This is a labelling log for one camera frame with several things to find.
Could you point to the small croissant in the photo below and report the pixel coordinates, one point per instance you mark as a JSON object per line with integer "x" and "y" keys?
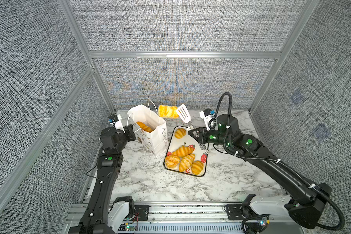
{"x": 197, "y": 167}
{"x": 180, "y": 133}

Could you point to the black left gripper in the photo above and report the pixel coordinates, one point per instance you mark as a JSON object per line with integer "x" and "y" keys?
{"x": 128, "y": 132}

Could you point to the white paper gift bag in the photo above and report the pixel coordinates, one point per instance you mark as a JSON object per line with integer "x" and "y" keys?
{"x": 157, "y": 141}

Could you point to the white strawberry-print tray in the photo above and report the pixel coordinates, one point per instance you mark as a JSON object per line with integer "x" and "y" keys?
{"x": 186, "y": 141}

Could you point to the small croissant second row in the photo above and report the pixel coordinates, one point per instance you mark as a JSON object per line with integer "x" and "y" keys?
{"x": 169, "y": 112}

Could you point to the small croissant top left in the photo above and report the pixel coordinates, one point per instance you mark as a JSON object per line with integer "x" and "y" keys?
{"x": 180, "y": 133}

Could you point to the small croissant bottom right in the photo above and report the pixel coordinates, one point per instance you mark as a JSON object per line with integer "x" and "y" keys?
{"x": 197, "y": 167}

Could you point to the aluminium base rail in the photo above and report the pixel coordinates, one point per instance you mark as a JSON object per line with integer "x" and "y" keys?
{"x": 187, "y": 218}

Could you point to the striped croissant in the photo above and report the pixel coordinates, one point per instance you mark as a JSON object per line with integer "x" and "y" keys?
{"x": 183, "y": 151}
{"x": 186, "y": 162}

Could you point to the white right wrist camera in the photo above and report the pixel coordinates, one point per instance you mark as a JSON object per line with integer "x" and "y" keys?
{"x": 208, "y": 117}

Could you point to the long braided bread loaf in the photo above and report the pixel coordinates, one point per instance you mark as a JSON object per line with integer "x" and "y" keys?
{"x": 144, "y": 127}

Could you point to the round bun bottom left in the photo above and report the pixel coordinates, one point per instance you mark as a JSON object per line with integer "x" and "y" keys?
{"x": 172, "y": 161}

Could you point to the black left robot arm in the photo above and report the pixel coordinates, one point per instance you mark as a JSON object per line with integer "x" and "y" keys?
{"x": 98, "y": 219}

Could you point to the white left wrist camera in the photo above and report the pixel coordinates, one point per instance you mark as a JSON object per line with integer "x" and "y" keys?
{"x": 115, "y": 120}

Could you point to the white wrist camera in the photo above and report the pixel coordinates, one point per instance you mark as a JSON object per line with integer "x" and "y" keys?
{"x": 115, "y": 120}
{"x": 208, "y": 117}

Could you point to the striped croissant bottom middle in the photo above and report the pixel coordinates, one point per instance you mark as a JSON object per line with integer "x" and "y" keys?
{"x": 186, "y": 162}

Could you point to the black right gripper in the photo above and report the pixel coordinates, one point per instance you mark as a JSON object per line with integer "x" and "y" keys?
{"x": 203, "y": 138}

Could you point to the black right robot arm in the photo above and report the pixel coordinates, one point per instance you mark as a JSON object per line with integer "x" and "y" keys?
{"x": 307, "y": 198}

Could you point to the striped croissant centre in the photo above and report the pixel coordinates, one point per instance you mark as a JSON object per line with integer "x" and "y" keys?
{"x": 183, "y": 151}

